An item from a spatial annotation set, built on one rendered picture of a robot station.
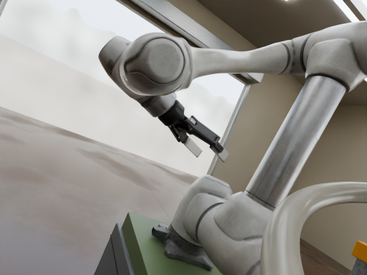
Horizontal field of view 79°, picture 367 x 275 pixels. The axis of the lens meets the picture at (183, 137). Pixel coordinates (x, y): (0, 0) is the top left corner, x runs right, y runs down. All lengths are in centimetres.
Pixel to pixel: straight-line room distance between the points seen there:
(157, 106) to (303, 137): 38
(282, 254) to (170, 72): 29
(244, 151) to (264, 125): 91
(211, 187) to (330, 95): 42
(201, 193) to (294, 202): 50
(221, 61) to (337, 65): 32
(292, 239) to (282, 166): 42
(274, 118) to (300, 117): 591
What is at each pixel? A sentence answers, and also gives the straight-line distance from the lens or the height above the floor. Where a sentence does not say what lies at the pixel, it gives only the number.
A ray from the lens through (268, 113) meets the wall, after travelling 640.
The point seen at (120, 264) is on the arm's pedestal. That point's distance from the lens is 82.
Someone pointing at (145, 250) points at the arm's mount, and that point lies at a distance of 75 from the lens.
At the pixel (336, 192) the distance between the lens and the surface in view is 36.
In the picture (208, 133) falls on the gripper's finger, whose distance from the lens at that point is 58.
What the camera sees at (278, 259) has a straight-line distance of 19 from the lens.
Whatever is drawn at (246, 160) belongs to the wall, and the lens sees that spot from 616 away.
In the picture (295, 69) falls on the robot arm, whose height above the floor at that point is 155.
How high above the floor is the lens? 120
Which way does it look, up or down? 1 degrees up
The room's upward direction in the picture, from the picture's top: 23 degrees clockwise
